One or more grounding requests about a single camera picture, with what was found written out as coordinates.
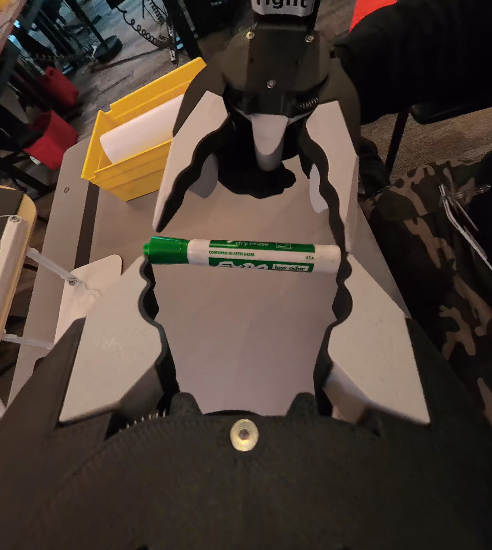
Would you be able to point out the green dry-erase marker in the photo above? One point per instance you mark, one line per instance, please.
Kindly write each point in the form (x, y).
(254, 255)

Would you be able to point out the person's right forearm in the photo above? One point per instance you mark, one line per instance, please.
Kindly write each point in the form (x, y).
(426, 51)

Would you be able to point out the person's camouflage pants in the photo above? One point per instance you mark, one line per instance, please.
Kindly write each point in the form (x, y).
(452, 284)

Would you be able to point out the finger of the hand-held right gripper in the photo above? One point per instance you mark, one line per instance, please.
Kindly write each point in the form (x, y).
(190, 142)
(336, 146)

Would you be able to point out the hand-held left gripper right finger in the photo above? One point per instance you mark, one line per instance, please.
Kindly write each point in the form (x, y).
(379, 361)

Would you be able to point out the red plastic bin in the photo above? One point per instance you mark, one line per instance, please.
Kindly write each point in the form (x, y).
(52, 137)

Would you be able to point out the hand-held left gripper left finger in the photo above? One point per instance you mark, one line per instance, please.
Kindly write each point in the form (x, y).
(113, 352)

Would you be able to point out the person's right hand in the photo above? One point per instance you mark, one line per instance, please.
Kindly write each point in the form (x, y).
(237, 176)

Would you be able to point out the yellow plastic bin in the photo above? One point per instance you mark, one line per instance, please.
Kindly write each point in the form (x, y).
(134, 168)

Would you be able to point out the white roll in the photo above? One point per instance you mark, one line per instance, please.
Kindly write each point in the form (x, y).
(143, 129)

